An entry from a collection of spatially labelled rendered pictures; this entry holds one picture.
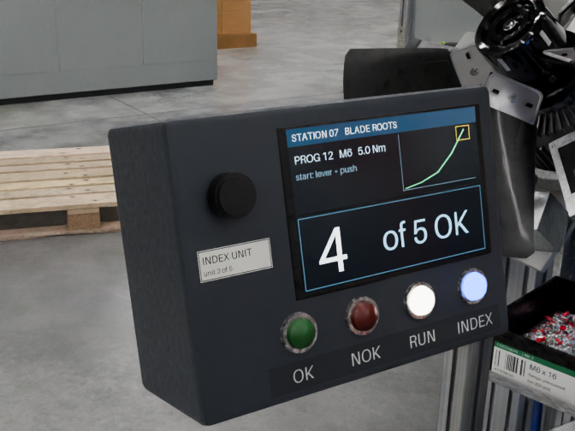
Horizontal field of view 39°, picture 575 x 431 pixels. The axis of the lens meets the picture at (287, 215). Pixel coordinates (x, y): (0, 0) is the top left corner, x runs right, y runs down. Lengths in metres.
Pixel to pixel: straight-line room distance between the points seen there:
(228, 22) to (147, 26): 2.71
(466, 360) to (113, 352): 2.17
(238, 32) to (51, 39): 3.41
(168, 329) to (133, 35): 6.37
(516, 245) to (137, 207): 0.77
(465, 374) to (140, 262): 0.33
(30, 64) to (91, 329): 3.88
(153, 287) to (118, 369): 2.19
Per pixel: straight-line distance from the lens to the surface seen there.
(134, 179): 0.54
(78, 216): 3.82
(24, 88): 6.63
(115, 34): 6.80
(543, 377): 1.09
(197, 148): 0.49
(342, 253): 0.54
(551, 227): 1.38
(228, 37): 9.38
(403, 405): 2.56
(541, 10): 1.32
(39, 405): 2.60
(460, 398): 0.77
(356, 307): 0.55
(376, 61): 1.50
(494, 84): 1.33
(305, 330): 0.53
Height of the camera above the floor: 1.37
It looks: 20 degrees down
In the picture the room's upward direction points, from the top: 1 degrees clockwise
